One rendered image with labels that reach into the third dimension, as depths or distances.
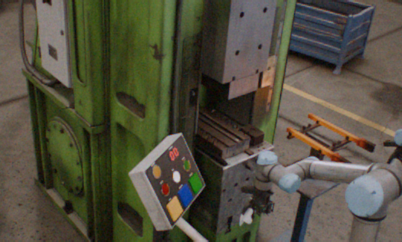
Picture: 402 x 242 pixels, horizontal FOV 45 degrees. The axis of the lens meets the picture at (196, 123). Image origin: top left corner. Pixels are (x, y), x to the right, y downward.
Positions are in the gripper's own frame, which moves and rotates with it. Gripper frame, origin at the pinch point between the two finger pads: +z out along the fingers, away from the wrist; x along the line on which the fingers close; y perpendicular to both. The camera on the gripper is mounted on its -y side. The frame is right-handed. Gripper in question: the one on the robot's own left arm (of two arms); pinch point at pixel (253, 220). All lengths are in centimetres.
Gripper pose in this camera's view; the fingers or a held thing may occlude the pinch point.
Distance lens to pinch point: 217.6
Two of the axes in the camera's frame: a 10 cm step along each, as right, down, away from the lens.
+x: 8.6, -2.0, 4.6
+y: 5.0, 4.7, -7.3
